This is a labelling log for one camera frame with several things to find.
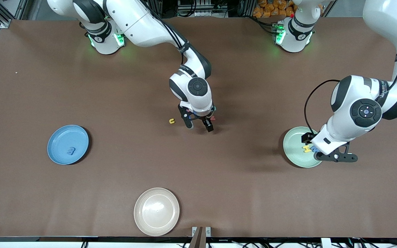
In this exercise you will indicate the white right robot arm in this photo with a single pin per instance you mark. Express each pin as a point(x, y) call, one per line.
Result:
point(136, 24)

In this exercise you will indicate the blue plate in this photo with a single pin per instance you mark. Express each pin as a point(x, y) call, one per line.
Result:
point(60, 137)

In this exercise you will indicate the yellow uppercase letter H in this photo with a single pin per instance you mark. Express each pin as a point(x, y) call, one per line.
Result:
point(306, 149)

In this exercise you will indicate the blue uppercase letter M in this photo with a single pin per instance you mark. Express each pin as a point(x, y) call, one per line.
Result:
point(314, 150)

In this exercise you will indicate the blue lowercase letter m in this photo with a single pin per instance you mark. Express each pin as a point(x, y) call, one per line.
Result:
point(71, 151)

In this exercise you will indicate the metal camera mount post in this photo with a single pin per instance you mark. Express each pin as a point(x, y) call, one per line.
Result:
point(201, 237)

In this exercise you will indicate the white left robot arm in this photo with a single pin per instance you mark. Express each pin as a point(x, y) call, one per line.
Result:
point(357, 96)

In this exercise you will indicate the orange bag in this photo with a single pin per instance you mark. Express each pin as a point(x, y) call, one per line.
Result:
point(271, 8)

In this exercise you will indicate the grey metal rack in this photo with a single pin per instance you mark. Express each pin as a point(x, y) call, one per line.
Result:
point(202, 12)

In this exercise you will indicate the green plate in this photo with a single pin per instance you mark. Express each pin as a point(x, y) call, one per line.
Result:
point(295, 151)

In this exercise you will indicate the beige plate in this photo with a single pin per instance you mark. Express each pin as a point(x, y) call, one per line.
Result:
point(156, 211)

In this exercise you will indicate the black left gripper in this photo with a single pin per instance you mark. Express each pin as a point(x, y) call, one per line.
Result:
point(307, 138)

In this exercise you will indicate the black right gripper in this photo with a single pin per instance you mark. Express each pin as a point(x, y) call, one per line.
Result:
point(206, 120)

